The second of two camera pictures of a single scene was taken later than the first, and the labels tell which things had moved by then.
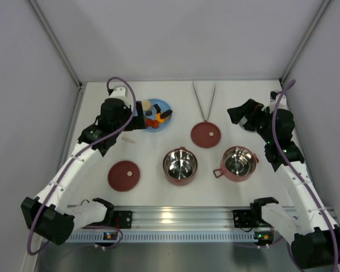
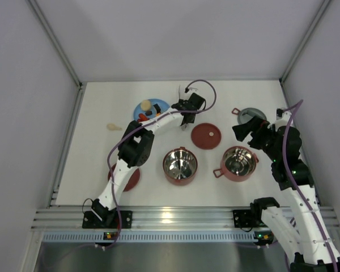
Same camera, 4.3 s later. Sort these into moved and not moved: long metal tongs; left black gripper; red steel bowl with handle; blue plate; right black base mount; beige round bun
Moved: long metal tongs; left black gripper
Not moved: right black base mount; red steel bowl with handle; blue plate; beige round bun
